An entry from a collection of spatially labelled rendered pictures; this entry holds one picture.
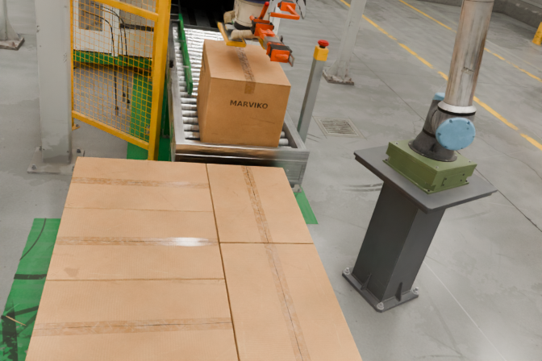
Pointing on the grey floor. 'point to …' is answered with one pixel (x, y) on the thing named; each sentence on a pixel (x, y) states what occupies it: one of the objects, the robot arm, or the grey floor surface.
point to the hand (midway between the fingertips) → (285, 17)
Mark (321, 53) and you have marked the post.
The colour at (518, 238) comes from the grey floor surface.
